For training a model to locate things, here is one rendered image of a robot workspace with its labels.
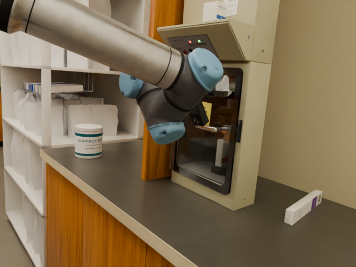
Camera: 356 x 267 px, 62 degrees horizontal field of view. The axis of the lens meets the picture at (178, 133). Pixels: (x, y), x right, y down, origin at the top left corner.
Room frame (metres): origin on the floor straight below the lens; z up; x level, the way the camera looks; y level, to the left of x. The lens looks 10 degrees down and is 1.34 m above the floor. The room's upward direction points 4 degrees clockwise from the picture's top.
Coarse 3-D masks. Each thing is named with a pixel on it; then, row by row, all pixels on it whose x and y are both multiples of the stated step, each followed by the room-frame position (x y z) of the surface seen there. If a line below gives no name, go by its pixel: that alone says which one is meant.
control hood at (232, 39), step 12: (180, 24) 0.97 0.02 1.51; (192, 24) 0.93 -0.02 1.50; (204, 24) 0.89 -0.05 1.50; (216, 24) 0.86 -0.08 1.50; (228, 24) 0.83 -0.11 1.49; (240, 24) 0.85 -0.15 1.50; (168, 36) 1.04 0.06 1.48; (180, 36) 1.00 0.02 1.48; (216, 36) 0.89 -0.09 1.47; (228, 36) 0.86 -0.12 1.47; (240, 36) 0.86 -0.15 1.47; (252, 36) 0.89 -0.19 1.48; (216, 48) 0.93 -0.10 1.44; (228, 48) 0.89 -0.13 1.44; (240, 48) 0.87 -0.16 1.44; (228, 60) 0.94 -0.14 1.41; (240, 60) 0.90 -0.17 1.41
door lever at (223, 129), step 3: (198, 126) 0.94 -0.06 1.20; (201, 126) 0.93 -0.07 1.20; (204, 126) 0.92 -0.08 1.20; (207, 126) 0.91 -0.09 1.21; (210, 126) 0.91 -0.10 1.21; (222, 126) 0.92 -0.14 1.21; (225, 126) 0.91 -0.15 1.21; (204, 129) 0.92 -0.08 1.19; (207, 129) 0.91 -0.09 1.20; (210, 129) 0.90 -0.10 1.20; (213, 129) 0.88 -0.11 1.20; (216, 129) 0.89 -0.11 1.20; (219, 129) 0.90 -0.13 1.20; (222, 129) 0.91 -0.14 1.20; (225, 129) 0.91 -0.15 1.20; (222, 132) 0.92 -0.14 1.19; (225, 132) 0.91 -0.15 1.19
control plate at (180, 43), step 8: (168, 40) 1.05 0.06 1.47; (176, 40) 1.02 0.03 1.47; (184, 40) 1.00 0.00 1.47; (192, 40) 0.97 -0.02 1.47; (200, 40) 0.95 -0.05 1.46; (208, 40) 0.92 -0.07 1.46; (176, 48) 1.06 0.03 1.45; (184, 48) 1.03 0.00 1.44; (192, 48) 1.00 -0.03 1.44; (208, 48) 0.95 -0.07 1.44; (216, 56) 0.95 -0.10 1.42
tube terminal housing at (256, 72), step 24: (192, 0) 1.10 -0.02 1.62; (216, 0) 1.02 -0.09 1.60; (240, 0) 0.94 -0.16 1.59; (264, 0) 0.92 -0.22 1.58; (264, 24) 0.93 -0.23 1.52; (264, 48) 0.94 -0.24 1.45; (264, 72) 0.95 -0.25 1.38; (264, 96) 0.96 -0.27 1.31; (240, 144) 0.90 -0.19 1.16; (240, 168) 0.90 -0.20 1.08; (216, 192) 0.96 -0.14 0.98; (240, 192) 0.91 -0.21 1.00
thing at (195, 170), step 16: (240, 80) 0.89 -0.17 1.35; (240, 96) 0.89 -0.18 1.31; (224, 112) 0.93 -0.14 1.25; (192, 128) 1.04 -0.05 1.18; (176, 144) 1.11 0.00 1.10; (192, 144) 1.03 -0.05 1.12; (208, 144) 0.97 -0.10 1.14; (224, 144) 0.92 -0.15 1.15; (176, 160) 1.10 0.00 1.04; (192, 160) 1.03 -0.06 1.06; (208, 160) 0.97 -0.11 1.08; (224, 160) 0.91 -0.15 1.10; (192, 176) 1.02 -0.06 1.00; (208, 176) 0.96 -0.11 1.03; (224, 176) 0.91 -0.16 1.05; (224, 192) 0.90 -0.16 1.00
